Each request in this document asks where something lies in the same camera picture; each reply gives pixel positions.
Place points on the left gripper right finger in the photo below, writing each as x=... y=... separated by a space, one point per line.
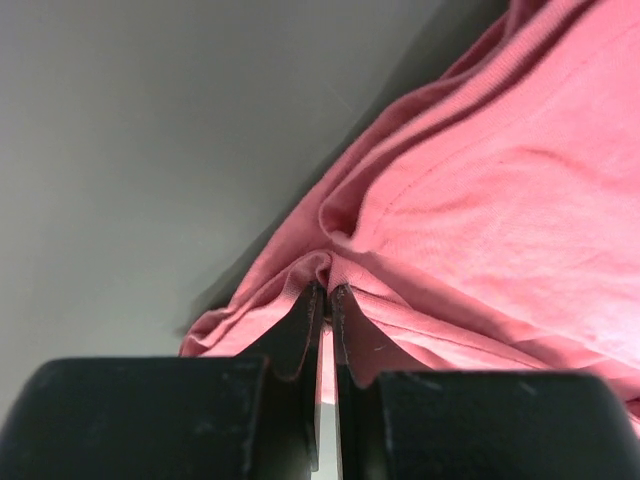
x=397 y=419

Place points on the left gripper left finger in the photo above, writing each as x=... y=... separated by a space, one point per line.
x=250 y=416

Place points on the red t shirt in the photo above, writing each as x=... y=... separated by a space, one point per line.
x=488 y=220

